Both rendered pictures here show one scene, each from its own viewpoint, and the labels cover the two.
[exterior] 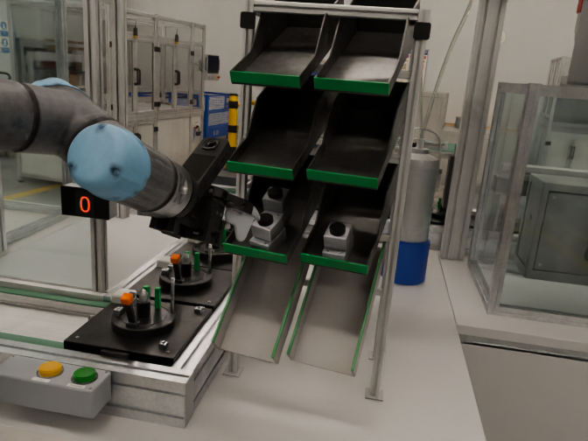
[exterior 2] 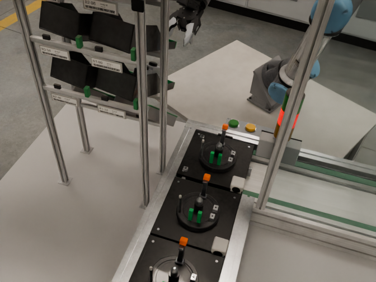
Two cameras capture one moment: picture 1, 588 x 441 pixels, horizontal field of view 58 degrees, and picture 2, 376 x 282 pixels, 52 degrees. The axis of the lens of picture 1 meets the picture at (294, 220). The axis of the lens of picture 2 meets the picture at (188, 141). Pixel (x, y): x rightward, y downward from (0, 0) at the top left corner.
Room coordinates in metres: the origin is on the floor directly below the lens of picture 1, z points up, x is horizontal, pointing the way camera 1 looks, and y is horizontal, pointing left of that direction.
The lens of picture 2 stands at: (2.06, 0.29, 2.02)
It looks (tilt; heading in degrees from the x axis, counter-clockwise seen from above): 45 degrees down; 185
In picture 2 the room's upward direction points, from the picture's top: 5 degrees clockwise
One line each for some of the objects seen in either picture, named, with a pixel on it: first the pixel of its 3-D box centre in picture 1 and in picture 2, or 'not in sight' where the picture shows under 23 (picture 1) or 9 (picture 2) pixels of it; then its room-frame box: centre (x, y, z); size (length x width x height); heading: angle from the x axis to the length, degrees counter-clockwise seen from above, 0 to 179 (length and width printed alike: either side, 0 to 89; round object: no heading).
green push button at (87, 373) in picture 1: (84, 376); (233, 123); (0.86, 0.37, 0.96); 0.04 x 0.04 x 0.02
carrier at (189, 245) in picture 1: (215, 240); (173, 275); (1.57, 0.24, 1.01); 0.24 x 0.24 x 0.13; 81
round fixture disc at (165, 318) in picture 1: (143, 318); (217, 156); (1.07, 0.32, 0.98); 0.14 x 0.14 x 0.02
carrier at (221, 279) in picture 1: (185, 267); (198, 205); (1.32, 0.28, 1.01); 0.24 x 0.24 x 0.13; 81
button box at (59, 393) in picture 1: (51, 385); (249, 134); (0.87, 0.44, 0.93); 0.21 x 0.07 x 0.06; 81
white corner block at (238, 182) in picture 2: (123, 299); (237, 184); (1.18, 0.40, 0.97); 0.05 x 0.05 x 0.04; 81
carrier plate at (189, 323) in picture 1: (143, 326); (216, 160); (1.07, 0.32, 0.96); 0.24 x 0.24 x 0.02; 81
